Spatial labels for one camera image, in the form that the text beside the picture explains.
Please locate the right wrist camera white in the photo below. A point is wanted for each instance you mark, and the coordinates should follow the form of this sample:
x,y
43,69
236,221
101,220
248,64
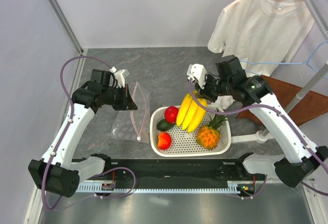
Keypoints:
x,y
197,73

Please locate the orange toy pineapple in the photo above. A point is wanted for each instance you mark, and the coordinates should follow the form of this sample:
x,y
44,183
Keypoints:
x,y
208,135

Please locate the aluminium frame post left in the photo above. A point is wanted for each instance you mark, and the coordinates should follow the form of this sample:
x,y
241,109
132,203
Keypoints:
x,y
66,26

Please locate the blue clothes hanger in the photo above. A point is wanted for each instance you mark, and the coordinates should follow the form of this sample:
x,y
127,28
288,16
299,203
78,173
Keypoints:
x,y
306,62

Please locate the white cable duct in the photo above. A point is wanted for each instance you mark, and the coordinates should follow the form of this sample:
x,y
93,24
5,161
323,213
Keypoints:
x,y
91,186

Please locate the red apple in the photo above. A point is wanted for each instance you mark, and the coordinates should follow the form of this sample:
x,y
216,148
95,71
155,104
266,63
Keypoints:
x,y
171,114

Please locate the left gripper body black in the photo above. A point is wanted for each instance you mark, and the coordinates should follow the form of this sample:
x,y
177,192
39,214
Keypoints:
x,y
118,103

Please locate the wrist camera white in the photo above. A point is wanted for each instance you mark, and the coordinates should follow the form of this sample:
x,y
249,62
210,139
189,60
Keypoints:
x,y
197,73
120,76

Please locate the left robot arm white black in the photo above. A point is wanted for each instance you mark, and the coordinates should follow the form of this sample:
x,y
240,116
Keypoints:
x,y
55,172

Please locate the green avocado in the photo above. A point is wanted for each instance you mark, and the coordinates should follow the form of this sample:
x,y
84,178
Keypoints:
x,y
164,126

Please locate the white perforated plastic basket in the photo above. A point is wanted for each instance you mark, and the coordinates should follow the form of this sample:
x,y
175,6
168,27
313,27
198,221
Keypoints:
x,y
183,143

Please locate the brown cloth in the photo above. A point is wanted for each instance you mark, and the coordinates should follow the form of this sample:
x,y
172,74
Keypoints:
x,y
310,107

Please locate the yellow banana bunch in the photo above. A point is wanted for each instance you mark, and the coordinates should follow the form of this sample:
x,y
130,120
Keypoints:
x,y
190,114

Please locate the silver clothes rack pole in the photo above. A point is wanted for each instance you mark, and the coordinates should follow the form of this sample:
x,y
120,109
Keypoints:
x,y
311,86

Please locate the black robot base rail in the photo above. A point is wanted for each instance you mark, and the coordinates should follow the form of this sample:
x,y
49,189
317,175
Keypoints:
x,y
176,174

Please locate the red orange peach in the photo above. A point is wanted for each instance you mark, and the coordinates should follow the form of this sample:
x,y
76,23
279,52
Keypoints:
x,y
164,141

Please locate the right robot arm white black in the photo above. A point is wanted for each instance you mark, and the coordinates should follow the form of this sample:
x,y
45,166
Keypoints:
x,y
301,156

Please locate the white t-shirt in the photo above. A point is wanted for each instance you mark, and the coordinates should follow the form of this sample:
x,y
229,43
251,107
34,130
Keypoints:
x,y
261,33

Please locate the clear zip top bag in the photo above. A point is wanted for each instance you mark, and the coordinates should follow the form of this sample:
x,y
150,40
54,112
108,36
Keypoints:
x,y
134,125

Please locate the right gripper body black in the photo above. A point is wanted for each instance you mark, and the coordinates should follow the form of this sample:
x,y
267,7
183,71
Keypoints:
x,y
212,87

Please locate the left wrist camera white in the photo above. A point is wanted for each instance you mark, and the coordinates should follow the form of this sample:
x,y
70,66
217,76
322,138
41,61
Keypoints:
x,y
120,76

